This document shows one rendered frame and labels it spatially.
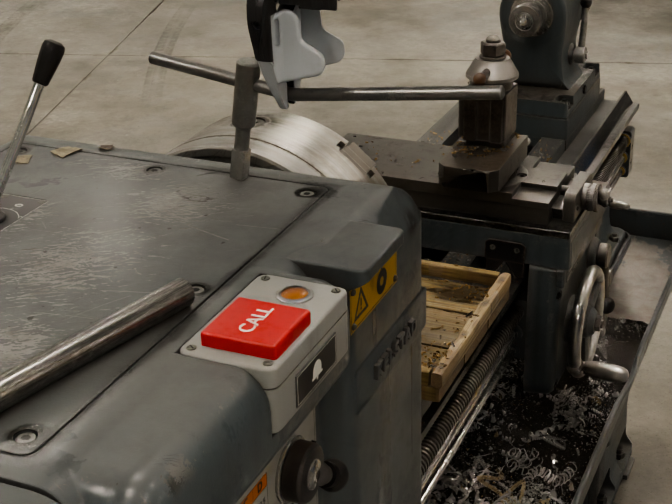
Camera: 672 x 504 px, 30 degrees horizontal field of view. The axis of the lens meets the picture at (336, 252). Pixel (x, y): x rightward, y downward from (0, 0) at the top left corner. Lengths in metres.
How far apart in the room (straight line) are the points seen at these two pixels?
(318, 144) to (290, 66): 0.27
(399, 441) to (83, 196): 0.38
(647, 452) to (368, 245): 2.08
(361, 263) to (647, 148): 3.93
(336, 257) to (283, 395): 0.17
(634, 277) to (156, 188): 1.61
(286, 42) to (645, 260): 1.72
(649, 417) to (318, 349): 2.31
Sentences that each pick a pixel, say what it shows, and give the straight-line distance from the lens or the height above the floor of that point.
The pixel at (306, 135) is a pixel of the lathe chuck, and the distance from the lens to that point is 1.36.
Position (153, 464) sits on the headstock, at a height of 1.25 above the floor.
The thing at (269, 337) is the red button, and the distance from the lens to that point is 0.87.
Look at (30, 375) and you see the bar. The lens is 0.85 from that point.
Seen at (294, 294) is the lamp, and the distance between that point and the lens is 0.95.
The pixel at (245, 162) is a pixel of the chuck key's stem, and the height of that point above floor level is 1.27.
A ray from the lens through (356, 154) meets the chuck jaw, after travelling 1.42.
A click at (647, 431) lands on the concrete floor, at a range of 3.13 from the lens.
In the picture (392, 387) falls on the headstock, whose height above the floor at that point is 1.08.
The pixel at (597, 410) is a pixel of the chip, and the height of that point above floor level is 0.56.
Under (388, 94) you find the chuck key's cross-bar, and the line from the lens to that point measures 1.08.
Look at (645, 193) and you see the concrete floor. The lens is 4.48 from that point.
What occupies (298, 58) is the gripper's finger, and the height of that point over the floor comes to 1.38.
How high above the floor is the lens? 1.69
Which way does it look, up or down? 25 degrees down
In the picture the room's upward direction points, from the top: 1 degrees counter-clockwise
